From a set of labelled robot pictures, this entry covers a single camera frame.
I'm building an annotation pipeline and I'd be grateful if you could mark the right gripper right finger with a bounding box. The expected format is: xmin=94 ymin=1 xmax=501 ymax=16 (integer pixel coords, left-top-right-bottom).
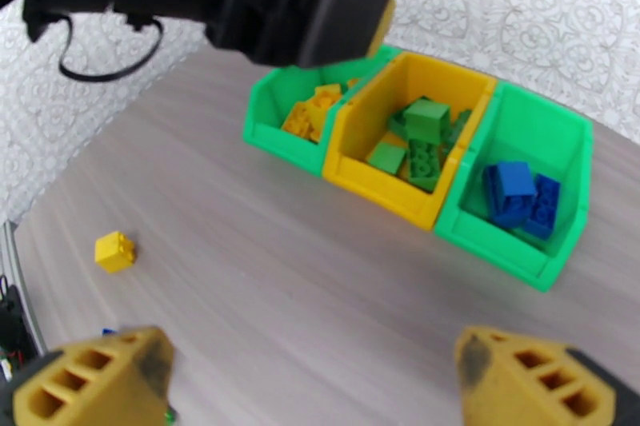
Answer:
xmin=454 ymin=323 xmax=640 ymax=426

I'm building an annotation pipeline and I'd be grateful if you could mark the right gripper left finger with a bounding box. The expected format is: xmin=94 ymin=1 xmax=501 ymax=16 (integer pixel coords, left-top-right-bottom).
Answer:
xmin=0 ymin=325 xmax=177 ymax=426

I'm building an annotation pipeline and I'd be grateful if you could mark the large yellow lego brick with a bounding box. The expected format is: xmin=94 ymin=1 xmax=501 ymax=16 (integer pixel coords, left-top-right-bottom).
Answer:
xmin=281 ymin=101 xmax=323 ymax=145

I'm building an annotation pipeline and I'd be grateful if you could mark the long green lego brick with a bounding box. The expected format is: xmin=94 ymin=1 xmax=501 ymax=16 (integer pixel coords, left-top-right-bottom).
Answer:
xmin=405 ymin=139 xmax=443 ymax=193

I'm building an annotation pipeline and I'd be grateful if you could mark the green plastic bin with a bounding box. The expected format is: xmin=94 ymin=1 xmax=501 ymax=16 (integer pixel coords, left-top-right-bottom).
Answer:
xmin=242 ymin=45 xmax=403 ymax=178
xmin=433 ymin=81 xmax=595 ymax=294

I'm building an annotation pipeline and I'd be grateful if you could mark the yellow plastic bin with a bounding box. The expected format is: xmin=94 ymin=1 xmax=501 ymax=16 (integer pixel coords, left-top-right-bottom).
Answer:
xmin=322 ymin=50 xmax=498 ymax=233

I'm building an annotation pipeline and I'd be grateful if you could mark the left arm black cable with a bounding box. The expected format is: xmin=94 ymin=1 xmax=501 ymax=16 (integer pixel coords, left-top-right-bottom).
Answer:
xmin=58 ymin=14 xmax=165 ymax=83

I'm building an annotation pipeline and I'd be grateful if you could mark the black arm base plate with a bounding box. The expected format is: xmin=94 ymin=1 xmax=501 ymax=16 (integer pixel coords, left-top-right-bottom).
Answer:
xmin=0 ymin=285 xmax=38 ymax=368

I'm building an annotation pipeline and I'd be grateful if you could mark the aluminium mounting rail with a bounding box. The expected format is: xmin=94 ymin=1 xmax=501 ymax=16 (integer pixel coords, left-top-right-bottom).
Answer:
xmin=0 ymin=219 xmax=49 ymax=356

